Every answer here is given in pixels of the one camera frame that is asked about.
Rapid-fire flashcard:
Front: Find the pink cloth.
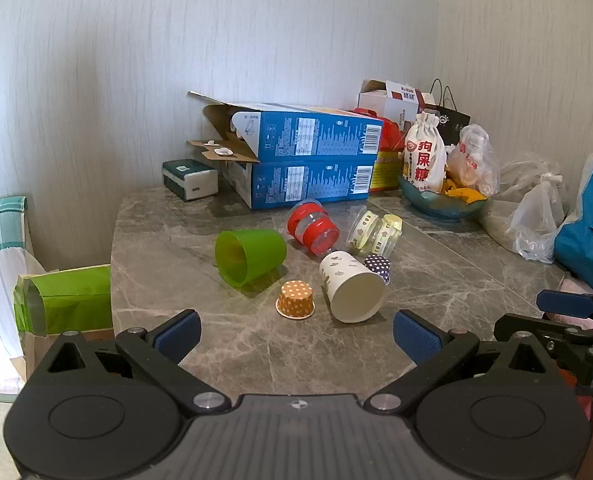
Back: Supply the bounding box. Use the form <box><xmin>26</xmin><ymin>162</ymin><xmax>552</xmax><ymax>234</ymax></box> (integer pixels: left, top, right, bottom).
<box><xmin>544</xmin><ymin>275</ymin><xmax>593</xmax><ymax>332</ymax></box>

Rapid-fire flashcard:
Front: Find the brown paper bag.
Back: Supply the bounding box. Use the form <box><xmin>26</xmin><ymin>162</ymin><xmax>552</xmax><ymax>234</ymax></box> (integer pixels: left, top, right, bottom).
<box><xmin>21</xmin><ymin>327</ymin><xmax>115</xmax><ymax>382</ymax></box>

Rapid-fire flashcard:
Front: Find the yellow wrapper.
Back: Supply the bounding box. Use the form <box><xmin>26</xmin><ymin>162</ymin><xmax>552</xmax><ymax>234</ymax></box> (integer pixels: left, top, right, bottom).
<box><xmin>441</xmin><ymin>180</ymin><xmax>478</xmax><ymax>204</ymax></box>

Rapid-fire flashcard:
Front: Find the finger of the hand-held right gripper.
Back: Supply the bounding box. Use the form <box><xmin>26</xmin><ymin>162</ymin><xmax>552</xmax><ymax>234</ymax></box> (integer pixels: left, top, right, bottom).
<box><xmin>535</xmin><ymin>289</ymin><xmax>593</xmax><ymax>319</ymax></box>
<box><xmin>493</xmin><ymin>312</ymin><xmax>593</xmax><ymax>389</ymax></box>

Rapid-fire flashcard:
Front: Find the green plastic cup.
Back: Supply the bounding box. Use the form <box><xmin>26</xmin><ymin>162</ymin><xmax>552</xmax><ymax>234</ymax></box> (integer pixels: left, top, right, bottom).
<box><xmin>214</xmin><ymin>228</ymin><xmax>288</xmax><ymax>288</ymax></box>

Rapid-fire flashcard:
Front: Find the white red carton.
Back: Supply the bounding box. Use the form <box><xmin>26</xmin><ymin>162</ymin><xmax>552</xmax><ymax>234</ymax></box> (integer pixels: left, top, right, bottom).
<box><xmin>359</xmin><ymin>79</ymin><xmax>440</xmax><ymax>133</ymax></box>

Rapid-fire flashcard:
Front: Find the dark polka dot cup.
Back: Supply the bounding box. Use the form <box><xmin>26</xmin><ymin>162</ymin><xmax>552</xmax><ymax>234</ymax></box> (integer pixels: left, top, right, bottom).
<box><xmin>364</xmin><ymin>254</ymin><xmax>393</xmax><ymax>286</ymax></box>

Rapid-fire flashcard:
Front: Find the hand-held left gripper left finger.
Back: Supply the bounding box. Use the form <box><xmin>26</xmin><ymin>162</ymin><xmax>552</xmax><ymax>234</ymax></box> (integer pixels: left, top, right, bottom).
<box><xmin>26</xmin><ymin>309</ymin><xmax>230</xmax><ymax>415</ymax></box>

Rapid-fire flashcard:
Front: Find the blue glass bowl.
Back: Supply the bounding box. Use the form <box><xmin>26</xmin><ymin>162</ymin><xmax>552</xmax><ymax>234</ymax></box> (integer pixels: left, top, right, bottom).
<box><xmin>398</xmin><ymin>175</ymin><xmax>490</xmax><ymax>219</ymax></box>

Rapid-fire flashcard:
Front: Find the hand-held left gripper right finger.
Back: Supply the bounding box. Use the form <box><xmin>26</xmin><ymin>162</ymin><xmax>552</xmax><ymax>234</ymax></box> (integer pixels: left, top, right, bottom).
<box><xmin>365</xmin><ymin>309</ymin><xmax>575</xmax><ymax>414</ymax></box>

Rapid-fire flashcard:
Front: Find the blue shopping bag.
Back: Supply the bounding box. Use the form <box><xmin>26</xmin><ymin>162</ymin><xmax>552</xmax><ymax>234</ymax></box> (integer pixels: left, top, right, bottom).
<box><xmin>554</xmin><ymin>152</ymin><xmax>593</xmax><ymax>296</ymax></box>

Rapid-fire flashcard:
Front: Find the red box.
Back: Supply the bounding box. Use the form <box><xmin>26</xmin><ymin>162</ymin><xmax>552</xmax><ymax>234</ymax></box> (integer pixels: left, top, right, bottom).
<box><xmin>354</xmin><ymin>107</ymin><xmax>408</xmax><ymax>193</ymax></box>

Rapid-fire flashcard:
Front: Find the black paper bag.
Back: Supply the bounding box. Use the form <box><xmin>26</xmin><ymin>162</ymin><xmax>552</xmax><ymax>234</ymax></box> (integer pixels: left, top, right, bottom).
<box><xmin>424</xmin><ymin>78</ymin><xmax>471</xmax><ymax>135</ymax></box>

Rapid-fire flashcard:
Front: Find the clear plastic snack bag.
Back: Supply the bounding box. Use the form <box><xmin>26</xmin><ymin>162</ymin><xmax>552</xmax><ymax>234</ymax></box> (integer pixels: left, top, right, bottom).
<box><xmin>447</xmin><ymin>124</ymin><xmax>500</xmax><ymax>197</ymax></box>

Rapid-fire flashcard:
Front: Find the white drawstring pouch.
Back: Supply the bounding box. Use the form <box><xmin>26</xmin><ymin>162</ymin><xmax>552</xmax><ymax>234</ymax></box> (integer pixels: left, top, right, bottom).
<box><xmin>403</xmin><ymin>112</ymin><xmax>448</xmax><ymax>194</ymax></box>

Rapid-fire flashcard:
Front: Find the green white tissue pack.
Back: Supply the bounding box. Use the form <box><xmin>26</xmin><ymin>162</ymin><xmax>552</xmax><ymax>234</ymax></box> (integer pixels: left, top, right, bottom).
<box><xmin>161</xmin><ymin>159</ymin><xmax>219</xmax><ymax>202</ymax></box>

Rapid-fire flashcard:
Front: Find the closed blue cardboard box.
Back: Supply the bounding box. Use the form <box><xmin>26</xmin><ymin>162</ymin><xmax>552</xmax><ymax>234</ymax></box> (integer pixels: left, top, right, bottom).
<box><xmin>220</xmin><ymin>157</ymin><xmax>377</xmax><ymax>210</ymax></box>

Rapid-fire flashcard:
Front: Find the red clear plastic cup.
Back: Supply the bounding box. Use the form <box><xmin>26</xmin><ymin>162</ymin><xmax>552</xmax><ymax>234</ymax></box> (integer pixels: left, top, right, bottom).
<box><xmin>286</xmin><ymin>199</ymin><xmax>341</xmax><ymax>256</ymax></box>

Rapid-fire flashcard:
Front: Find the yellow patterned clear cup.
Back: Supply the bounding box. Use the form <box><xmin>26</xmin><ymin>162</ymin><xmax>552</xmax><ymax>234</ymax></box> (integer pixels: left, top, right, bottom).
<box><xmin>345</xmin><ymin>206</ymin><xmax>403</xmax><ymax>256</ymax></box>

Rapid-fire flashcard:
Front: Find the white plastic bag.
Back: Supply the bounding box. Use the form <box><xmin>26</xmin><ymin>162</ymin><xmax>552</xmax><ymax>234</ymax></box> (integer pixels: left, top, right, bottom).
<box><xmin>479</xmin><ymin>160</ymin><xmax>570</xmax><ymax>264</ymax></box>

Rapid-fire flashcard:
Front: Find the orange polka dot cup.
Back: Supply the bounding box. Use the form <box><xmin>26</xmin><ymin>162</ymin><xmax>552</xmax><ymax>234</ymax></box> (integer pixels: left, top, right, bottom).
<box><xmin>275</xmin><ymin>280</ymin><xmax>317</xmax><ymax>320</ymax></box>

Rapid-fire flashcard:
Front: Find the open blue cardboard box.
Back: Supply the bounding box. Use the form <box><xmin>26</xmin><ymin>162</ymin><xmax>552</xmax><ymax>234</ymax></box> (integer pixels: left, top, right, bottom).
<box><xmin>186</xmin><ymin>91</ymin><xmax>385</xmax><ymax>164</ymax></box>

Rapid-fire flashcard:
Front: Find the white paper cup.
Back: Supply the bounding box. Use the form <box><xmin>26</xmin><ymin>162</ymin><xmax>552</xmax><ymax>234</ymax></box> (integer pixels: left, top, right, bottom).
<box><xmin>319</xmin><ymin>251</ymin><xmax>386</xmax><ymax>324</ymax></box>

